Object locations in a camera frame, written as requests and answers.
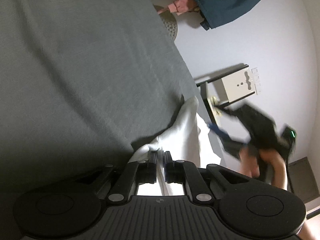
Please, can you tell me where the white long-sleeve shirt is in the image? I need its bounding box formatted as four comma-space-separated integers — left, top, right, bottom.
129, 97, 221, 196

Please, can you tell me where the person's right hand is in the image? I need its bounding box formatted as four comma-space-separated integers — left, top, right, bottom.
240, 148, 287, 190

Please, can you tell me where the yellow cloth on chair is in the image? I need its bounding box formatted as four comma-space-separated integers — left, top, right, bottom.
209, 96, 222, 117

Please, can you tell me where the dark grey door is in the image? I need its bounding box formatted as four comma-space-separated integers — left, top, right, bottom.
289, 157, 319, 203

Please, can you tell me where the grey bed sheet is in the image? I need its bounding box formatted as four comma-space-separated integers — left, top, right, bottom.
1, 0, 200, 239

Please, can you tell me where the pink hanging cloth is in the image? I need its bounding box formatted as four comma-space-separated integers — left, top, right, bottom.
168, 0, 198, 15

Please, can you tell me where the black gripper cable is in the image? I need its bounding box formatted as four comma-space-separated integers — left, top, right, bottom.
285, 152, 297, 193

